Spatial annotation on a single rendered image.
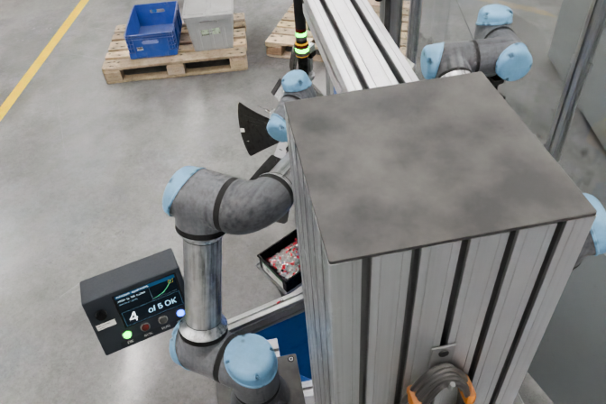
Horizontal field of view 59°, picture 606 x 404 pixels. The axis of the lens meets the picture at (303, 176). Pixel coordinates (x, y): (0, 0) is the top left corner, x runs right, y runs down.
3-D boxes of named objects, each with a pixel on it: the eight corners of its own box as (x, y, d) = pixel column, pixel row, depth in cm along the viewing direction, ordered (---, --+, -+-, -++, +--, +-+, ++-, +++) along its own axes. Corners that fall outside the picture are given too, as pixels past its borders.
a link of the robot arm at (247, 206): (266, 213, 100) (356, 106, 137) (215, 197, 104) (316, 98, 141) (268, 259, 107) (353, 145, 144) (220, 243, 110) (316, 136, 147)
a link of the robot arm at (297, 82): (273, 88, 144) (286, 66, 148) (288, 115, 152) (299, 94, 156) (298, 89, 140) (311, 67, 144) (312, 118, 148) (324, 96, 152)
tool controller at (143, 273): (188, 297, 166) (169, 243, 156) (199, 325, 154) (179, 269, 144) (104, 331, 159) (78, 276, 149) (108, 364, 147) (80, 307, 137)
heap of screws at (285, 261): (302, 240, 208) (301, 231, 205) (326, 261, 200) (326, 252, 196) (262, 266, 199) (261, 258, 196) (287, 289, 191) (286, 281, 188)
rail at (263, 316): (435, 244, 206) (436, 230, 201) (441, 252, 204) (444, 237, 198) (210, 341, 181) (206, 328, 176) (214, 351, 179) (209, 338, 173)
